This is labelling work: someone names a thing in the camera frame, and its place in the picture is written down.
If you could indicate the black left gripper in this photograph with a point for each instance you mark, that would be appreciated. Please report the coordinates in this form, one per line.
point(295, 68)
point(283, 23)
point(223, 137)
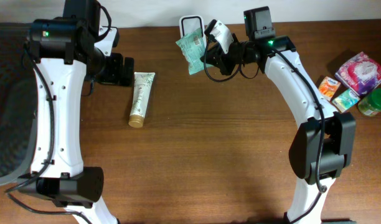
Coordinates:
point(116, 76)

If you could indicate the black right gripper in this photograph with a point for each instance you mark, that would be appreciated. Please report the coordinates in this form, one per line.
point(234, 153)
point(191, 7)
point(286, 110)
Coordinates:
point(221, 58)

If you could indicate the white tube gold cap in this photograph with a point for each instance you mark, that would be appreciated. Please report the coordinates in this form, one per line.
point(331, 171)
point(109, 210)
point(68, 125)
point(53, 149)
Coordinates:
point(143, 82)

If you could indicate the teal wet wipes pack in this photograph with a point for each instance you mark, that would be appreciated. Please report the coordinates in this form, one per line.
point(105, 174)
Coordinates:
point(192, 46)

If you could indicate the orange tissue pack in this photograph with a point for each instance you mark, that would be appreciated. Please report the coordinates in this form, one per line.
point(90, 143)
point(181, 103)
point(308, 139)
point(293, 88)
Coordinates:
point(328, 87)

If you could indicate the green tissue pack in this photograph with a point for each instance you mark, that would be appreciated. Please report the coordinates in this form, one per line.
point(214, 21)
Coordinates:
point(346, 100)

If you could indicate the red purple floral pack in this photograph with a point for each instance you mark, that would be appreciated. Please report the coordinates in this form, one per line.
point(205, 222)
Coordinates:
point(360, 73)

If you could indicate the green lid jar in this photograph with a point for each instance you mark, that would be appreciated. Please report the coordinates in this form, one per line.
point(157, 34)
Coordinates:
point(371, 104)

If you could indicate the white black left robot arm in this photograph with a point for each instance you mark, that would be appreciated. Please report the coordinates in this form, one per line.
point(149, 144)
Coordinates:
point(65, 52)

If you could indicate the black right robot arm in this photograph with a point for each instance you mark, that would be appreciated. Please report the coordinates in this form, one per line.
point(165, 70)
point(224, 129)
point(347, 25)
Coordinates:
point(323, 144)

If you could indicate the white barcode scanner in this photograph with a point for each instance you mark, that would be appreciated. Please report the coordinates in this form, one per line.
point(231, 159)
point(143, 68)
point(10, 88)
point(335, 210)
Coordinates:
point(189, 24)

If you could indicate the grey plastic mesh basket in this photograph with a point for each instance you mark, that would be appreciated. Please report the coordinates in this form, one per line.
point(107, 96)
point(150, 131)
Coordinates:
point(18, 104)

